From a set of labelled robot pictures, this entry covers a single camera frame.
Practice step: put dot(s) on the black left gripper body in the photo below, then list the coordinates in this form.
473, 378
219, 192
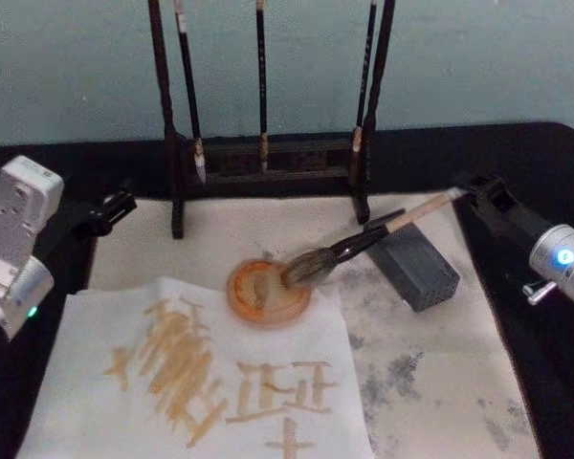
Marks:
64, 229

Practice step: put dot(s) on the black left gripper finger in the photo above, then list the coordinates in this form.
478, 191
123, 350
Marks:
120, 198
95, 225

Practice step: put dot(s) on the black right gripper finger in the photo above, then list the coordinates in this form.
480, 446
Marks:
495, 187
470, 189

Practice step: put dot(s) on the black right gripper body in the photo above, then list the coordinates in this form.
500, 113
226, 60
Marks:
509, 217

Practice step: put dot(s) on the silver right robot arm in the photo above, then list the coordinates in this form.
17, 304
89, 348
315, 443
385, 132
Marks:
562, 268

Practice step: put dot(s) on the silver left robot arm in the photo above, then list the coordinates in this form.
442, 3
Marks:
14, 248

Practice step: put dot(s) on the black table cloth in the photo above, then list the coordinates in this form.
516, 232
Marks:
531, 158

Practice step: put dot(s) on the dark grey rectangular block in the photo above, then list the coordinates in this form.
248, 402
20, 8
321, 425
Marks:
413, 268

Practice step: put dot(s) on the black brush with white tip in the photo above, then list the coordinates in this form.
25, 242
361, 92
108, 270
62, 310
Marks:
189, 81

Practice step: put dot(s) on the dark wooden brush rack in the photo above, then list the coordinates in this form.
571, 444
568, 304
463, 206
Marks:
277, 167

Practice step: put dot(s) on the black hanging calligraphy brush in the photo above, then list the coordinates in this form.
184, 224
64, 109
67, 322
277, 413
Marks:
366, 67
261, 81

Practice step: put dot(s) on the round orange ink dish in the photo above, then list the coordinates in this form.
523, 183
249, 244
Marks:
263, 306

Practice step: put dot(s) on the cream stained felt mat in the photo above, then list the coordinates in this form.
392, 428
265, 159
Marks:
435, 382

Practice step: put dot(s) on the white paper with tan strokes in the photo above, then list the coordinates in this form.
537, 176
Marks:
124, 406

